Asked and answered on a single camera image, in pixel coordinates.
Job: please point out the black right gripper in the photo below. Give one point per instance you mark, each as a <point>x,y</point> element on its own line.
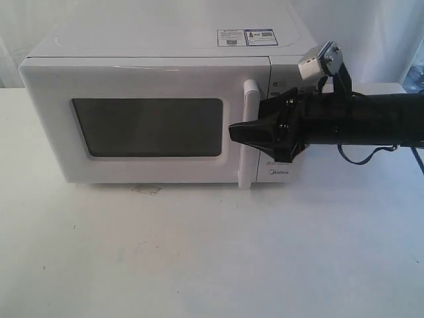
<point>278,135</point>

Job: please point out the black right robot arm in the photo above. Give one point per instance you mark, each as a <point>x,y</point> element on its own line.
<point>357,119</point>

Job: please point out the white Midea microwave body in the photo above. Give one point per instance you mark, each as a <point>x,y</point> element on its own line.
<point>131,34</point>

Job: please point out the warning label sticker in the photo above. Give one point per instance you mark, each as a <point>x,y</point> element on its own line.
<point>246,37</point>

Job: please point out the clear tape patch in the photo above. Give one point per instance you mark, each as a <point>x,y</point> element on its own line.
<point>147,189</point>

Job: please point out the white curtain backdrop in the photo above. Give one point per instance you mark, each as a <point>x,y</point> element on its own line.
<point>23,25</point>

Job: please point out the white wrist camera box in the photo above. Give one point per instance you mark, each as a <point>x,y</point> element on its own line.
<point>310,67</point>

